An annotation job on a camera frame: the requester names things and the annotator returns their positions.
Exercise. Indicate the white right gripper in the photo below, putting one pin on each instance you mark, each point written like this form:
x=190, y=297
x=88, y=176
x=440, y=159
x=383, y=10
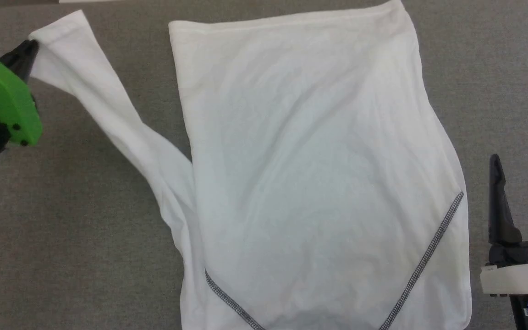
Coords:
x=520, y=275

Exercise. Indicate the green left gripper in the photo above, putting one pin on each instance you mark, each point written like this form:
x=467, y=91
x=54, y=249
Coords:
x=2, y=96

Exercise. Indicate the white long sleeve shirt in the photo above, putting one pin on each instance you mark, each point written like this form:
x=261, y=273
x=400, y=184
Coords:
x=314, y=160

